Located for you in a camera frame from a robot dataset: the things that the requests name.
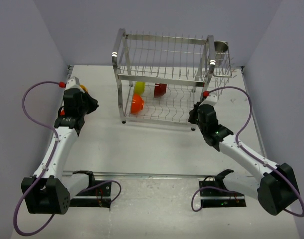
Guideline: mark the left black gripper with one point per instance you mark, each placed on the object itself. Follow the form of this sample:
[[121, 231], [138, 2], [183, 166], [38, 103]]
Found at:
[[93, 102]]

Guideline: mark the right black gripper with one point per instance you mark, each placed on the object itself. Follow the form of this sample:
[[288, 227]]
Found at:
[[192, 113]]

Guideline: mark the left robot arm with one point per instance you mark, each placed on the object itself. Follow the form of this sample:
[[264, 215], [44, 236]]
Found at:
[[46, 191]]

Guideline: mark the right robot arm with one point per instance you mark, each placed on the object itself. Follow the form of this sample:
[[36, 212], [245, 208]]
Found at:
[[274, 186]]

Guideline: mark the steel two-tier dish rack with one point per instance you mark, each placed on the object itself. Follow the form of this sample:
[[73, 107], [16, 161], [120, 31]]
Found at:
[[185, 64]]

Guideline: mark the dark red bowl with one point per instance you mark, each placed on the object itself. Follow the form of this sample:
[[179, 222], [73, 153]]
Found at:
[[160, 89]]

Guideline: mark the lime green bowl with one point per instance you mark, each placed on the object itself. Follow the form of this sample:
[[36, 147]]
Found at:
[[139, 87]]

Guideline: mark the steel utensil cup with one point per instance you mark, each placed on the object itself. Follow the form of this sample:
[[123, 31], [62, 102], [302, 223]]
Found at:
[[221, 49]]

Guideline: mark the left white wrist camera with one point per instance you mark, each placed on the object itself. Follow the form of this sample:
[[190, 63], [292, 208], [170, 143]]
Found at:
[[73, 82]]

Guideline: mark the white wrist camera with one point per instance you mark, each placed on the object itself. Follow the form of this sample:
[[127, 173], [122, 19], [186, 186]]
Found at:
[[73, 82], [212, 100]]

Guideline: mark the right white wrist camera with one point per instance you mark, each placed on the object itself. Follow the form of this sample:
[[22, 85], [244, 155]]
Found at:
[[212, 100]]

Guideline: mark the wire cutlery basket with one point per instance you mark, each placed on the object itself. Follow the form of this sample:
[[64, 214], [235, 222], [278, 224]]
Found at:
[[223, 73]]

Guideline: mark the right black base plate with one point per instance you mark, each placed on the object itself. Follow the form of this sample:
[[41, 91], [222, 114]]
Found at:
[[212, 198]]

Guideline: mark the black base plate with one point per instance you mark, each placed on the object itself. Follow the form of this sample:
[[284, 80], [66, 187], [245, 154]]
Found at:
[[99, 197], [212, 198]]

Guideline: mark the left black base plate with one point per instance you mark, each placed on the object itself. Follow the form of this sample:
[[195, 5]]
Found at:
[[99, 197]]

